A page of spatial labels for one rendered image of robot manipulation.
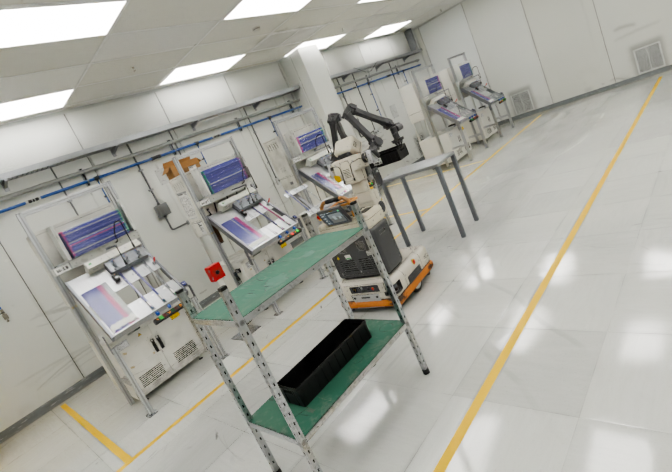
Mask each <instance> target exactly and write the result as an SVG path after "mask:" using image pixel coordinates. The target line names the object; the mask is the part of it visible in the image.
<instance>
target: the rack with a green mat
mask: <svg viewBox="0 0 672 472"><path fill-rule="evenodd" d="M349 204H350V206H351V208H352V210H353V213H354V215H355V217H356V220H357V222H358V224H359V227H356V228H351V229H346V230H340V231H335V232H330V233H324V234H319V235H317V234H316V232H315V229H314V227H313V225H312V223H311V221H310V218H309V216H308V214H307V213H304V214H302V215H301V217H302V219H303V221H304V223H305V225H306V228H307V230H308V232H309V234H310V236H311V238H309V239H308V240H306V241H305V242H303V243H302V244H301V245H299V246H298V247H296V248H295V249H293V250H292V251H290V252H289V253H287V254H286V255H284V256H283V257H281V258H280V259H278V260H277V261H275V262H274V263H272V264H271V265H269V266H268V267H266V268H265V269H263V270H262V271H260V272H259V273H257V274H256V275H254V276H253V277H251V278H250V279H248V280H247V281H246V282H244V283H243V284H241V285H240V286H238V287H237V288H235V289H234V290H232V291H231V292H230V291H229V289H228V287H227V286H226V285H222V286H221V287H219V288H218V289H217V290H218V292H219V294H220V296H221V297H222V298H220V299H219V300H217V301H216V302H214V303H213V304H211V305H210V306H208V307H207V308H205V309H204V310H202V311H201V312H199V313H198V314H196V312H195V310H194V308H193V307H192V305H191V303H190V301H189V299H188V297H187V295H186V294H185V292H184V290H183V288H180V289H178V290H176V291H175V293H176V295H177V296H178V298H179V300H180V302H181V304H182V306H183V307H184V309H185V311H186V313H187V315H188V317H189V318H190V320H191V322H192V324H193V326H194V328H195V329H196V331H197V333H198V335H199V337H200V339H201V340H202V342H203V344H204V346H205V348H206V350H207V351H208V353H209V355H210V357H211V359H212V361H213V362H214V364H215V366H216V368H217V370H218V372H219V373H220V375H221V377H222V379H223V381H224V383H225V384H226V386H227V388H228V390H229V392H230V394H231V395H232V397H233V399H234V401H235V403H236V405H237V406H238V408H239V410H240V412H241V414H242V416H243V417H244V419H245V421H246V423H247V425H248V427H249V428H250V430H251V432H252V434H253V436H254V438H255V439H256V441H257V443H258V445H259V447H260V449H261V450H262V452H263V454H264V456H265V458H266V460H267V461H268V463H269V465H270V467H271V469H272V471H273V472H282V470H281V469H280V467H279V466H278V464H277V462H276V460H275V458H274V456H273V455H272V453H271V451H270V449H269V447H268V445H267V443H266V442H265V440H264V438H263V436H262V434H261V432H260V431H263V432H265V433H268V434H270V435H273V436H275V437H278V438H280V439H283V440H285V441H288V442H291V443H293V444H296V445H298V446H299V447H300V449H301V450H302V452H303V454H304V456H305V458H306V460H307V462H308V464H309V466H310V468H311V470H312V472H323V471H322V469H321V467H320V465H319V464H318V462H317V460H316V458H315V456H314V454H313V452H312V450H311V448H310V446H309V444H308V441H309V440H310V439H311V438H312V437H313V436H314V434H315V433H316V432H317V431H318V430H319V429H320V427H321V426H322V425H323V424H324V423H325V422H326V421H327V419H328V418H329V417H330V416H331V415H332V414H333V412H334V411H335V410H336V409H337V408H338V407H339V406H340V404H341V403H342V402H343V401H344V400H345V399H346V397H347V396H348V395H349V394H350V393H351V392H352V391H353V389H354V388H355V387H356V386H357V385H358V384H359V382H360V381H361V380H362V379H363V378H364V377H365V376H366V374H367V373H368V372H369V371H370V370H371V369H372V367H374V366H376V363H377V362H378V361H379V359H380V358H381V357H382V356H383V355H384V354H385V352H386V351H387V350H388V349H389V348H390V347H391V346H392V344H393V343H394V342H395V341H396V340H397V339H398V337H399V336H400V335H401V334H402V333H403V332H404V331H405V333H406V335H407V337H408V339H409V342H410V344H411V346H412V349H413V351H414V353H415V356H416V358H417V360H418V363H419V365H420V367H421V369H422V372H423V374H424V375H428V374H429V373H430V371H429V368H428V366H427V364H426V361H425V359H424V357H423V354H422V352H421V350H420V347H419V345H418V343H417V340H416V338H415V336H414V333H413V331H412V329H411V326H410V324H409V322H408V319H407V317H406V315H405V312H404V310H403V308H402V305H401V303H400V301H399V299H398V296H397V294H396V292H395V289H394V287H393V285H392V282H391V280H390V278H389V275H388V273H387V271H386V268H385V266H384V264H383V261H382V259H381V257H380V254H379V252H378V250H377V247H376V245H375V243H374V240H373V238H372V236H371V233H370V231H369V229H368V226H367V224H366V222H365V219H364V217H363V215H362V212H361V210H360V208H359V205H358V203H357V201H356V200H354V201H352V202H350V203H349ZM362 235H363V236H364V238H365V240H366V243H367V245H368V247H369V250H370V252H371V254H372V257H373V259H374V261H375V263H376V266H377V268H378V270H379V273H380V275H381V277H382V280H383V282H384V284H385V287H386V289H387V291H388V293H389V296H390V298H391V300H392V303H393V305H394V307H395V310H396V312H397V314H398V316H399V319H400V320H378V319H365V320H366V324H367V326H368V329H369V331H370V333H371V336H372V337H371V338H370V339H369V341H368V342H367V343H366V344H365V345H364V346H363V347H362V348H361V349H360V350H359V351H358V352H357V353H356V354H355V355H354V357H353V358H352V359H351V360H350V361H349V362H348V363H347V364H346V365H345V366H344V367H343V368H342V369H341V370H340V371H339V373H338V374H337V375H336V376H335V377H334V378H333V379H332V380H331V381H330V382H329V383H328V384H327V385H326V386H325V387H324V389H323V390H322V391H321V392H320V393H319V394H318V395H317V396H316V397H315V398H314V399H313V400H312V401H311V402H310V403H309V404H308V406H307V407H302V406H299V405H295V404H292V403H288V402H286V400H285V398H284V396H283V394H282V392H281V390H280V388H279V386H278V384H277V382H276V380H275V378H274V376H273V375H272V373H271V371H270V369H269V367H268V365H267V363H266V361H265V359H264V357H263V355H262V353H261V351H260V349H259V347H258V345H257V344H256V342H255V340H254V338H253V336H252V334H251V332H250V330H249V328H248V326H247V324H246V323H248V322H249V321H250V320H252V319H253V318H254V317H256V316H257V315H258V314H259V313H261V312H262V311H263V310H265V309H266V308H267V307H269V306H270V305H271V304H273V303H274V302H275V301H277V300H278V299H279V298H281V297H282V296H283V295H284V294H286V293H287V292H288V291H290V290H291V289H292V288H294V287H295V286H296V285H298V284H299V283H300V282H302V281H303V280H304V279H306V278H307V277H308V276H309V275H311V274H312V273H313V272H315V271H316V270H317V269H319V268H320V267H321V266H323V265H324V267H325V269H326V271H327V273H328V275H329V277H330V280H331V282H332V284H333V286H334V288H335V290H336V293H337V295H338V297H339V299H340V301H341V303H342V306H343V308H344V310H345V312H346V314H347V317H348V319H355V317H354V315H353V312H352V310H351V308H350V306H349V304H348V301H347V299H346V297H345V295H344V293H343V291H342V288H341V286H340V284H339V282H338V280H337V277H336V275H335V273H334V271H333V269H332V267H331V264H330V262H329V260H330V259H332V258H333V257H334V256H336V255H337V254H338V253H340V252H341V251H342V250H344V249H345V248H346V247H348V246H349V245H350V244H352V243H353V242H354V241H355V240H357V239H358V238H359V237H361V236H362ZM203 325H211V326H224V327H237V328H238V330H239V332H240V334H241V336H242V338H243V340H244V341H245V343H246V345H247V347H248V349H249V351H250V353H251V355H252V357H253V359H254V361H255V362H256V364H257V366H258V368H259V370H260V372H261V374H262V376H263V378H264V380H265V382H266V384H267V385H268V387H269V389H270V391H271V393H272V396H271V397H270V398H269V399H268V400H267V401H266V402H265V403H264V404H263V405H262V406H261V407H260V408H259V409H258V410H257V411H256V412H255V413H254V414H253V415H252V416H251V414H250V412H249V410H248V408H247V406H246V405H245V403H244V401H243V399H242V397H241V395H240V394H239V392H238V390H237V388H236V386H235V384H234V382H233V381H232V379H231V377H230V375H229V373H228V371H227V369H226V368H225V366H224V364H223V362H222V360H221V358H220V357H219V355H218V353H217V351H216V349H215V347H214V345H213V344H212V342H211V340H210V338H209V336H208V334H207V332H206V331H205V329H204V327H203ZM259 430H260V431H259Z"/></svg>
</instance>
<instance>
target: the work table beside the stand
mask: <svg viewBox="0 0 672 472"><path fill-rule="evenodd" d="M449 157H451V160H452V162H453V165H454V168H455V170H456V173H457V176H458V178H459V181H460V184H461V186H462V189H463V192H464V194H465V197H466V200H467V202H468V205H469V208H470V210H471V213H472V216H473V218H474V221H478V220H479V217H478V215H477V212H476V209H475V207H474V204H473V201H472V199H471V196H470V193H469V191H468V188H467V185H466V183H465V180H464V177H463V175H462V172H461V169H460V166H459V164H458V161H457V158H456V156H455V153H454V151H451V152H448V153H445V154H442V155H438V156H435V157H432V158H429V159H426V160H423V161H420V162H417V163H413V164H410V165H407V166H404V167H401V168H398V169H397V170H395V171H394V172H392V173H391V174H389V175H388V176H387V177H385V178H384V179H383V185H382V189H383V191H384V194H385V196H386V198H387V201H388V203H389V206H390V208H391V210H392V213H393V215H394V218H395V220H396V223H397V225H398V227H399V230H400V232H401V235H402V237H403V239H404V242H405V244H406V247H410V246H411V243H410V241H409V239H408V236H407V234H406V231H405V229H404V226H403V224H402V222H401V219H400V217H399V214H398V212H397V209H396V207H395V205H394V202H393V200H392V197H391V195H390V192H389V190H388V188H387V185H386V183H385V182H389V181H392V180H395V179H399V178H400V179H401V181H402V184H403V186H404V189H405V191H406V194H407V196H408V199H409V201H410V204H411V206H412V209H413V211H414V214H415V216H416V218H417V221H418V223H419V226H420V228H421V231H422V232H423V231H425V230H426V229H425V226H424V224H423V221H422V219H421V216H420V214H419V211H418V209H417V206H416V204H415V201H414V199H413V196H412V194H411V191H410V189H409V186H408V184H407V181H406V179H405V176H408V175H412V174H415V173H418V172H422V171H425V170H428V169H432V168H435V170H436V172H437V175H438V177H439V180H440V183H441V185H442V188H443V190H444V193H445V196H446V198H447V201H448V203H449V206H450V209H451V211H452V214H453V216H454V219H455V222H456V224H457V227H458V229H459V232H460V235H461V237H462V238H464V237H466V236H467V235H466V233H465V230H464V227H463V225H462V222H461V220H460V217H459V214H458V212H457V209H456V206H455V204H454V201H453V199H452V196H451V193H450V191H449V188H448V186H447V183H446V180H445V178H444V175H443V172H442V170H441V167H440V165H441V164H442V163H443V162H444V161H446V160H447V159H448V158H449Z"/></svg>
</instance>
